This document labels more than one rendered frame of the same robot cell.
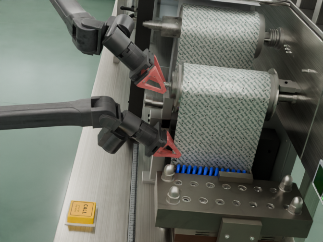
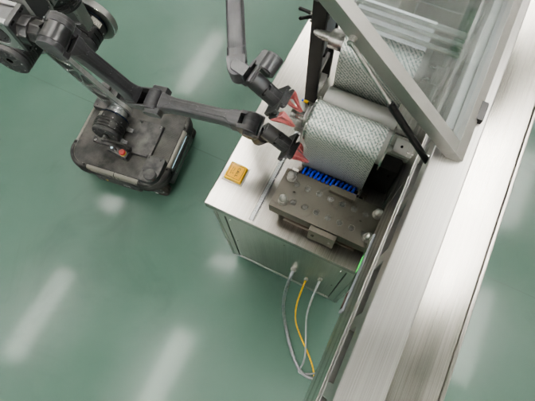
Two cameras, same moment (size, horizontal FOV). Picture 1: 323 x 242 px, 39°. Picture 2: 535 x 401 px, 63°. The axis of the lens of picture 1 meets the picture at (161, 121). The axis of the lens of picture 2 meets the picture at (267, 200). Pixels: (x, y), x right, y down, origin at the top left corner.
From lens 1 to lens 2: 0.90 m
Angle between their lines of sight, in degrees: 46
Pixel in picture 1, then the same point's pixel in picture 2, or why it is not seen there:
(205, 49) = (360, 76)
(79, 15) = (233, 51)
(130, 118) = (268, 134)
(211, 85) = (329, 135)
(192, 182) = (308, 186)
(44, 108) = (206, 112)
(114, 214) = (258, 180)
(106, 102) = (249, 121)
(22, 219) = not seen: hidden behind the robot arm
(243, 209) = (329, 224)
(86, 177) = not seen: hidden behind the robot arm
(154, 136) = (286, 149)
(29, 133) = not seen: outside the picture
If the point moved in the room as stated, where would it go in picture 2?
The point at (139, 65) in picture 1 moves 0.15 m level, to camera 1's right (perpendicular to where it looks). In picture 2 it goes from (272, 106) to (315, 127)
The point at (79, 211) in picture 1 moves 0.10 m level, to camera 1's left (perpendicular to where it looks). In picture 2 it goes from (232, 173) to (211, 161)
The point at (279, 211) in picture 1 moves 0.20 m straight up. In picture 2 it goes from (354, 235) to (365, 218)
